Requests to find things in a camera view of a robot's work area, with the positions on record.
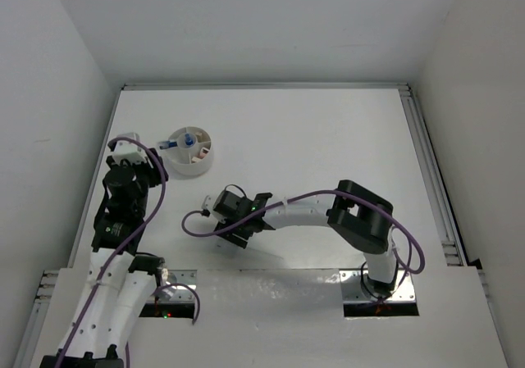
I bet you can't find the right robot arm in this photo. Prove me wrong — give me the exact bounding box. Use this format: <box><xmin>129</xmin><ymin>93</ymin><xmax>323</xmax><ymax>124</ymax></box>
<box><xmin>203</xmin><ymin>179</ymin><xmax>399</xmax><ymax>298</ymax></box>

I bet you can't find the aluminium frame rail left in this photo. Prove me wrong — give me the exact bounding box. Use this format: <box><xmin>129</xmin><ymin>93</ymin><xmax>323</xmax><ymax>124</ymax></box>
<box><xmin>12</xmin><ymin>270</ymin><xmax>59</xmax><ymax>368</ymax></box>

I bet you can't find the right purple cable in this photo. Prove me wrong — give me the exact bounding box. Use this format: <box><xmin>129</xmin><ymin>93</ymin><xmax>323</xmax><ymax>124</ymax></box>
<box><xmin>181</xmin><ymin>189</ymin><xmax>426</xmax><ymax>303</ymax></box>

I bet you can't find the small blue-capped glue bottle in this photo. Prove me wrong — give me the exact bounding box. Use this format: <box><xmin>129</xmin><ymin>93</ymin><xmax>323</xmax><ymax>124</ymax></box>
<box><xmin>178</xmin><ymin>133</ymin><xmax>197</xmax><ymax>149</ymax></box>

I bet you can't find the aluminium frame rail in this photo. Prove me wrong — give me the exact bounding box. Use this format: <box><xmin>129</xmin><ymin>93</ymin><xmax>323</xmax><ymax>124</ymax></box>
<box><xmin>399</xmin><ymin>84</ymin><xmax>483</xmax><ymax>272</ymax></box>
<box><xmin>12</xmin><ymin>270</ymin><xmax>59</xmax><ymax>368</ymax></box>

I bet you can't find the white round compartment organizer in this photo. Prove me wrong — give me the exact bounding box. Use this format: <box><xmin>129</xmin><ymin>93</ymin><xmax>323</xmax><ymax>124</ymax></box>
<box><xmin>165</xmin><ymin>126</ymin><xmax>214</xmax><ymax>177</ymax></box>

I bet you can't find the aluminium frame rail right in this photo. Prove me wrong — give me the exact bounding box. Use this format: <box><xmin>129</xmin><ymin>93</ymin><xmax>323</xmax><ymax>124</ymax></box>
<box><xmin>399</xmin><ymin>84</ymin><xmax>483</xmax><ymax>272</ymax></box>

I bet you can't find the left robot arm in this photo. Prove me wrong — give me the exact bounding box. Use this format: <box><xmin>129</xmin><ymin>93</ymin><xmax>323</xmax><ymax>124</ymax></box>
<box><xmin>40</xmin><ymin>137</ymin><xmax>168</xmax><ymax>367</ymax></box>

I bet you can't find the clear plastic ruler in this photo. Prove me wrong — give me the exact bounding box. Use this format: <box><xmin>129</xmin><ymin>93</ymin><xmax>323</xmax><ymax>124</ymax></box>
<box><xmin>214</xmin><ymin>241</ymin><xmax>284</xmax><ymax>262</ymax></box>

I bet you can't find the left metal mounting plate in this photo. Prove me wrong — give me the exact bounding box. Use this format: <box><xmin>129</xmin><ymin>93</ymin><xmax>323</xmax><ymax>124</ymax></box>
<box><xmin>139</xmin><ymin>270</ymin><xmax>198</xmax><ymax>319</ymax></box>

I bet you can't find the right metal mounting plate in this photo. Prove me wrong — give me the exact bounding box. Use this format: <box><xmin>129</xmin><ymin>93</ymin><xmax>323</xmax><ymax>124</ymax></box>
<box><xmin>340</xmin><ymin>268</ymin><xmax>419</xmax><ymax>319</ymax></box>

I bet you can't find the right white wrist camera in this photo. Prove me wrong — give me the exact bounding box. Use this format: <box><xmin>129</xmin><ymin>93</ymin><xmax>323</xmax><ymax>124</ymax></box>
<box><xmin>202</xmin><ymin>195</ymin><xmax>215</xmax><ymax>217</ymax></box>

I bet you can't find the clear blue pen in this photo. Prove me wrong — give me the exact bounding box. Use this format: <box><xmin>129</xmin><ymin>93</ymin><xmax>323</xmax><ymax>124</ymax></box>
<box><xmin>157</xmin><ymin>140</ymin><xmax>178</xmax><ymax>150</ymax></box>

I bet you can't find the metal mounting plate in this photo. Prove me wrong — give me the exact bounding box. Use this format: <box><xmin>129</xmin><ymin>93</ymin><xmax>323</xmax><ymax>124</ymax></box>
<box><xmin>139</xmin><ymin>270</ymin><xmax>198</xmax><ymax>319</ymax></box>
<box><xmin>340</xmin><ymin>268</ymin><xmax>419</xmax><ymax>319</ymax></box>

